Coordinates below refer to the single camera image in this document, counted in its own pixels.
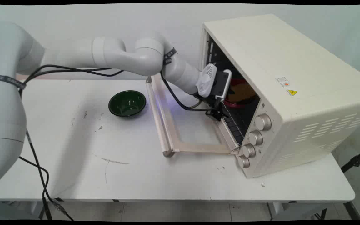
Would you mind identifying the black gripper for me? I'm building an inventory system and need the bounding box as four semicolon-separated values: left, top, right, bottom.
196;92;230;122

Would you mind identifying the cream glass oven door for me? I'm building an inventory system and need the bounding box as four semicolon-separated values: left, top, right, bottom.
145;75;240;158

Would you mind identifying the brown bread slice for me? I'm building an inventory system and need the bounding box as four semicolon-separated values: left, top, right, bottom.
229;84;257;104

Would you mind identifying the red bowl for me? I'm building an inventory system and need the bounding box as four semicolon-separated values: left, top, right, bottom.
223;78;257;108

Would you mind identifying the large silver oven knob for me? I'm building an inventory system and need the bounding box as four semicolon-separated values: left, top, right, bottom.
255;113;272;131

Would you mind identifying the small silver oven knob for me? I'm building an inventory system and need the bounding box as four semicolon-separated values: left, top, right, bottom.
237;155;251;169

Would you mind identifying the white label sticker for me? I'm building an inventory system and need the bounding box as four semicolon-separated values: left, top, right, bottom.
275;76;291;88

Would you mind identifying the cream toaster oven body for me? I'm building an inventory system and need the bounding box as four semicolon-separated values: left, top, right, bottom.
199;14;360;179

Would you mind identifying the dark green bowl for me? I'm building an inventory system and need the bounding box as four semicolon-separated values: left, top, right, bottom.
108;90;147;118

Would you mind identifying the black tripod stand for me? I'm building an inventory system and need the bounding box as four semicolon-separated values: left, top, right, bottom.
341;147;360;173

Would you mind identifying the metal wire oven rack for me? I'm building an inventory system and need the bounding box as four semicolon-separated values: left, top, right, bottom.
221;102;253;146

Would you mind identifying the black wrist camera white frame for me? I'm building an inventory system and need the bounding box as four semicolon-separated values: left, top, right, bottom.
213;69;232;101

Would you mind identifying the white vented camera mount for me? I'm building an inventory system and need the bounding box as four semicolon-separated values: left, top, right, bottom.
197;63;218;98

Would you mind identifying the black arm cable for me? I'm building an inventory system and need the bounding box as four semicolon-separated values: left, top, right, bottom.
19;65;221;112

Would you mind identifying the black strap on forearm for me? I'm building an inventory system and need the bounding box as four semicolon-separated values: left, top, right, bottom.
162;47;178;66

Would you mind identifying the black hanging cable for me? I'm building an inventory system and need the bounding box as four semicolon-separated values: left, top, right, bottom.
18;131;74;221

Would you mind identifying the black printed strap on base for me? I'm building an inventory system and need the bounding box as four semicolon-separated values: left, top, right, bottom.
0;74;27;91

